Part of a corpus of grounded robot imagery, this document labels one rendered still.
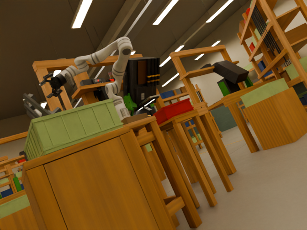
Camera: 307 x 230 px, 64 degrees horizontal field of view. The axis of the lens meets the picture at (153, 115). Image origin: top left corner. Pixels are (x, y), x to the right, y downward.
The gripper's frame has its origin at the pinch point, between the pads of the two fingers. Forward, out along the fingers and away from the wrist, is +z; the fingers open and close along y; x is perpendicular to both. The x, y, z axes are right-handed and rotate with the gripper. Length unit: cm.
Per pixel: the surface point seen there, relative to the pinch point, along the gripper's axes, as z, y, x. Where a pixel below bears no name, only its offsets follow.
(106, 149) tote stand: 10, -13, 57
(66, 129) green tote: 16.6, 1.6, 43.1
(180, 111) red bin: -83, -73, 37
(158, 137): -38, -57, 47
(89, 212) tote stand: 36, -23, 67
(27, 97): 15.8, 12.6, 18.3
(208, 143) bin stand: -82, -101, 64
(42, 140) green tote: 27.5, 4.2, 40.8
